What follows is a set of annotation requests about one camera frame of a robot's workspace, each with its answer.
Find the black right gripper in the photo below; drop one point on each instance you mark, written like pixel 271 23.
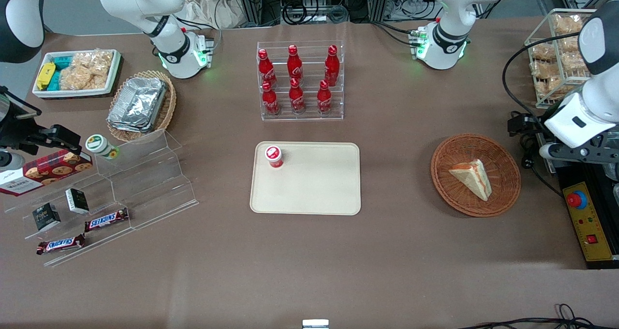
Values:
pixel 20 131

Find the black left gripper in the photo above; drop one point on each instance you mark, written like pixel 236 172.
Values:
pixel 523 124

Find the triangle sandwich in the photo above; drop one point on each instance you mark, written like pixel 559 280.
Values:
pixel 474 176

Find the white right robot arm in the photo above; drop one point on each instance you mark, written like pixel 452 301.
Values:
pixel 164 38

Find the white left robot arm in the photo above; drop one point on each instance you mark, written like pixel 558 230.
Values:
pixel 449 34

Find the round brown wicker basket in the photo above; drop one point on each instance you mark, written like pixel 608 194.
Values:
pixel 503 159

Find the white rectangular snack tray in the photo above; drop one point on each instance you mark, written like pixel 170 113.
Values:
pixel 77 93

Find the oval tan wicker basket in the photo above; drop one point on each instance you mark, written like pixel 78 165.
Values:
pixel 167 111

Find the beige plastic tray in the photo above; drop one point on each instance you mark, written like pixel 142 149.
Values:
pixel 314 188

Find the green lid white cup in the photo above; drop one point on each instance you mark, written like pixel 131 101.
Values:
pixel 100 145

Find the red tartan cookie box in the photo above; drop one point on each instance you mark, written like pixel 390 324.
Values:
pixel 43 171

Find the clear bagged pastry snack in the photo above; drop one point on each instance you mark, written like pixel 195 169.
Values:
pixel 543 52
pixel 574 62
pixel 569 43
pixel 567 24
pixel 550 88
pixel 544 69

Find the teal snack packet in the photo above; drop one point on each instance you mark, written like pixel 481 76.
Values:
pixel 63 62
pixel 54 81

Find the small black box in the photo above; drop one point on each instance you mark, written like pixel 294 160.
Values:
pixel 77 201
pixel 46 217

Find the yellow snack packet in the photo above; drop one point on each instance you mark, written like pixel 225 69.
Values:
pixel 45 75

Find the clear rice cracker bag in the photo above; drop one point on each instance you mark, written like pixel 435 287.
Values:
pixel 87 70

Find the aluminium foil container stack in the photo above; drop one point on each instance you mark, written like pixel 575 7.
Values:
pixel 138 104

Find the snickers chocolate bar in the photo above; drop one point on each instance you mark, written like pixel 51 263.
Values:
pixel 106 219
pixel 60 244

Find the clear acrylic stepped shelf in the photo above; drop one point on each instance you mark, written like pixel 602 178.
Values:
pixel 145 184

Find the red emergency stop button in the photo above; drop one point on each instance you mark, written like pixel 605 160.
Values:
pixel 576 200

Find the black box yellow control panel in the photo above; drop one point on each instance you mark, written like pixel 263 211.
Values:
pixel 592 222

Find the red cola bottle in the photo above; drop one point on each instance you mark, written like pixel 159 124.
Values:
pixel 265 68
pixel 270 99
pixel 331 66
pixel 294 64
pixel 324 98
pixel 296 97

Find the beige cloth bag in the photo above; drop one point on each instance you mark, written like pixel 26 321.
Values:
pixel 213 7

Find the clear acrylic bottle rack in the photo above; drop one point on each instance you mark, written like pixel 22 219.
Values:
pixel 309 117

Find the red lid drink cup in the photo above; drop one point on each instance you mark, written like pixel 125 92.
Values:
pixel 274 157

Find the small white device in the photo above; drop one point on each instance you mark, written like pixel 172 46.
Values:
pixel 315 324

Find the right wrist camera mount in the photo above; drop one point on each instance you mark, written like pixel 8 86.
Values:
pixel 9 160

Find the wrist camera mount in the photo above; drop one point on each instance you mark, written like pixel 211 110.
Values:
pixel 9 160
pixel 580 154

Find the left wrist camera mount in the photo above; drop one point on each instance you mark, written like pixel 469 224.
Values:
pixel 580 154

